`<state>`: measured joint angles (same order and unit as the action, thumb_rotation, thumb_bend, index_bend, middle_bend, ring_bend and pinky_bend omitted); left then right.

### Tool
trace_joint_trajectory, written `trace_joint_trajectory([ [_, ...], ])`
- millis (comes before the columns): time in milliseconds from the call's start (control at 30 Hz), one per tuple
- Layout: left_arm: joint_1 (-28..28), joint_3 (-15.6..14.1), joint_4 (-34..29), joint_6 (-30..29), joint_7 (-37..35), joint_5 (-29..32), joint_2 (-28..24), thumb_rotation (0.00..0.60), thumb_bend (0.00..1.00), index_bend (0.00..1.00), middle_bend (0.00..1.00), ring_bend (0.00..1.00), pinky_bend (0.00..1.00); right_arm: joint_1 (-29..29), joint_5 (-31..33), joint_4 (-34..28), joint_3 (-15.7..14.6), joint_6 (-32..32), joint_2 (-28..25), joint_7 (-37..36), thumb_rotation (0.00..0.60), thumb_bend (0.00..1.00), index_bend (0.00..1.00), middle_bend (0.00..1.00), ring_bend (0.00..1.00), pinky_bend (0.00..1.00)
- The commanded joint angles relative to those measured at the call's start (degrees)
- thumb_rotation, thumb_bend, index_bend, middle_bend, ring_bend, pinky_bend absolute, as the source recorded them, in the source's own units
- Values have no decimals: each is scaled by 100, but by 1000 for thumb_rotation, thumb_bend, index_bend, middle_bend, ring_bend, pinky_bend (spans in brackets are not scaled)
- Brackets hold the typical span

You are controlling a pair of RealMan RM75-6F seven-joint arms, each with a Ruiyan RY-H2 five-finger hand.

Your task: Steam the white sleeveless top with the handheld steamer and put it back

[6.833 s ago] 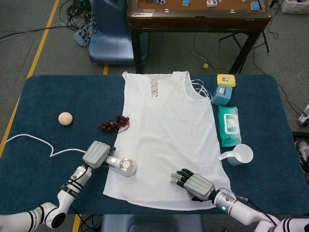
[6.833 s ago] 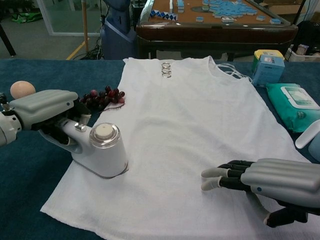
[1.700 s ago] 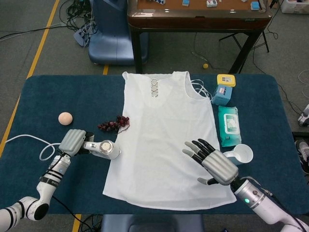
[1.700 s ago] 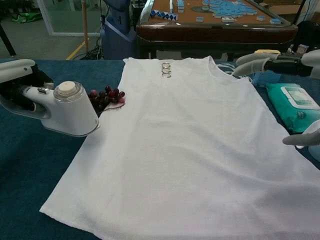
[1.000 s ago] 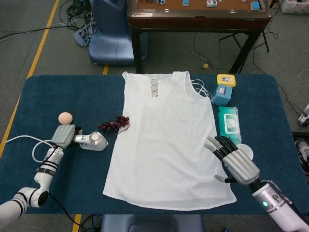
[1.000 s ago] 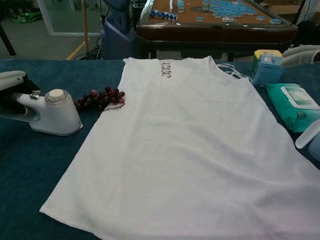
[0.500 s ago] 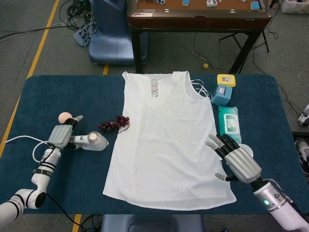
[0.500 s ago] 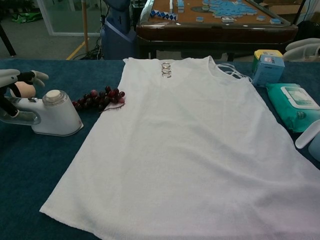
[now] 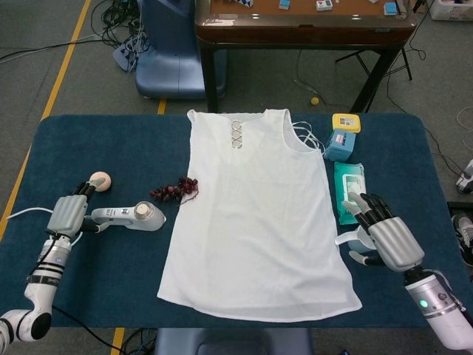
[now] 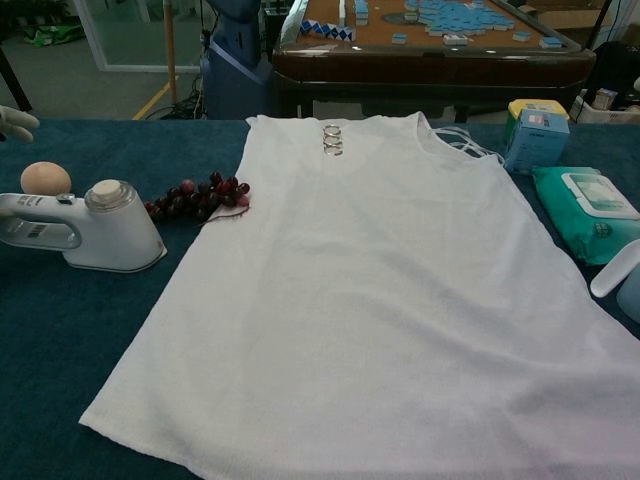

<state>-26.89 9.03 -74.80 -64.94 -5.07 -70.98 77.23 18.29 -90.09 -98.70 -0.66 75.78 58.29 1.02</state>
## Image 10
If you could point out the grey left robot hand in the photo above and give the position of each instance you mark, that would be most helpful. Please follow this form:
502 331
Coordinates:
17 122

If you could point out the white handheld garment steamer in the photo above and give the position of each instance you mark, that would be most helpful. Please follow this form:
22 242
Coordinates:
125 235

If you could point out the white sleeveless garment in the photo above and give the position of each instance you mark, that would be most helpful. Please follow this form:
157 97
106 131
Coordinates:
350 300

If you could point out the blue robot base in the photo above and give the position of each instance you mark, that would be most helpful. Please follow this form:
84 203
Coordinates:
235 75

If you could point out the black table leg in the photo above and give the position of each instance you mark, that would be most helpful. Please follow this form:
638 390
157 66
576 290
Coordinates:
17 85

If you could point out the beige egg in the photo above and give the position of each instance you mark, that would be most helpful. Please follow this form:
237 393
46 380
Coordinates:
45 177

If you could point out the green bag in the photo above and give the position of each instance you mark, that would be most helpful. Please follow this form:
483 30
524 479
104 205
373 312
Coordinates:
50 36

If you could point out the white framed glass door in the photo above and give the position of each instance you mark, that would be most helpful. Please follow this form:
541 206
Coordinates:
150 68

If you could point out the wooden pole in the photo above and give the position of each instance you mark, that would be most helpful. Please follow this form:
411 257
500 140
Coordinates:
171 50

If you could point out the bunch of red grapes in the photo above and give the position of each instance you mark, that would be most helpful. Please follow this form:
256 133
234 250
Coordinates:
200 197

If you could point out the dark teal tablecloth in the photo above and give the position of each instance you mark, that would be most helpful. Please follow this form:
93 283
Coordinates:
75 350

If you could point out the blue white snake puzzle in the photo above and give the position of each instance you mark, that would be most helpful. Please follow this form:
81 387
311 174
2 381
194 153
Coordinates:
325 30

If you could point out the blue white mahjong tile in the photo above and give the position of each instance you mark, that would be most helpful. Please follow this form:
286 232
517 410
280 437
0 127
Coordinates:
456 40
522 36
550 43
400 39

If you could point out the brown wooden mahjong table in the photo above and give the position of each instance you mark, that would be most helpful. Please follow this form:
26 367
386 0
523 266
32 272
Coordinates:
430 65

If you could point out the pile of blue mahjong tiles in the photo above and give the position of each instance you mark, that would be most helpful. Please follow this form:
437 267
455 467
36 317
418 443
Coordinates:
460 17

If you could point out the light blue carton box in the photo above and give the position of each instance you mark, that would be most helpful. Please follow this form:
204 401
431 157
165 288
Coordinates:
537 145

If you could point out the yellow green lidded container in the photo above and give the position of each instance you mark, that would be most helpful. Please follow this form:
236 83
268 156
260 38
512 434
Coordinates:
540 106

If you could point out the green wet wipes pack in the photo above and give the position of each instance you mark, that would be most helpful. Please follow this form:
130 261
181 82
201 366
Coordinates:
565 215

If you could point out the white storage box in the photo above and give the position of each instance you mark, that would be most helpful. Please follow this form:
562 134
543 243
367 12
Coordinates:
600 116

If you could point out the light blue white appliance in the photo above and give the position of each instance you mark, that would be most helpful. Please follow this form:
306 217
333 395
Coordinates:
615 275

